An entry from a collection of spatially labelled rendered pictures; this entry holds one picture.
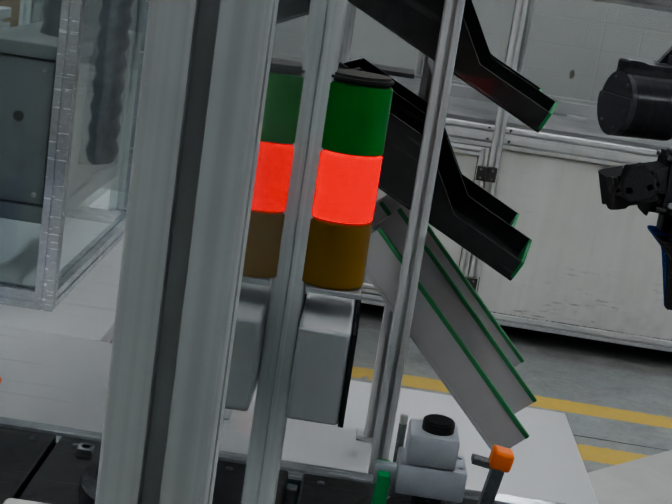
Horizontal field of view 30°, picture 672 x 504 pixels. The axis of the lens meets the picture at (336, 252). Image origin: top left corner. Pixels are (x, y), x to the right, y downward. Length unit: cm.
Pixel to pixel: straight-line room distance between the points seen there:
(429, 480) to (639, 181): 33
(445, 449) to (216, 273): 84
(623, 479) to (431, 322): 51
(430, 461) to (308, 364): 30
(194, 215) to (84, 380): 150
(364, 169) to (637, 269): 448
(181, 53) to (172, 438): 10
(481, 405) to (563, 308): 397
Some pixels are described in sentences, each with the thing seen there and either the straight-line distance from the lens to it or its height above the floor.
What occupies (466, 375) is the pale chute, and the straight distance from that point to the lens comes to 138.
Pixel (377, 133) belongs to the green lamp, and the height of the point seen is 138.
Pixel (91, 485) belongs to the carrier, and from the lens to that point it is 120.
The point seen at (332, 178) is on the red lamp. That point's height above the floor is 134.
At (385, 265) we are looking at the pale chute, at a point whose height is 118.
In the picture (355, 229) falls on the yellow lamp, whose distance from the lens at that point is 91.
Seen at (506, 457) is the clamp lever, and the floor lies 107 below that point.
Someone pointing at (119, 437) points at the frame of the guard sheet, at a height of 136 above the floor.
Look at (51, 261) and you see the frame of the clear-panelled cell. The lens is 208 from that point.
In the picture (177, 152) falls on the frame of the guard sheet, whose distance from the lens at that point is 32.
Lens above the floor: 150
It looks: 13 degrees down
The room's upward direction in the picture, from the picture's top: 9 degrees clockwise
